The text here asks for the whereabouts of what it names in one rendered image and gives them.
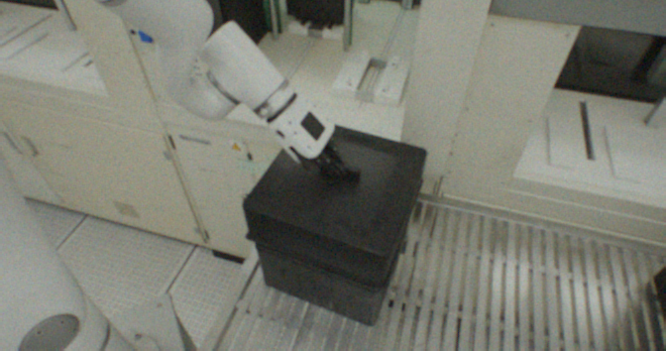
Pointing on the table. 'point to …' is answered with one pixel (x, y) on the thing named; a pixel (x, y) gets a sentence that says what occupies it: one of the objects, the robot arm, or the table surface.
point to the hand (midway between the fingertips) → (336, 166)
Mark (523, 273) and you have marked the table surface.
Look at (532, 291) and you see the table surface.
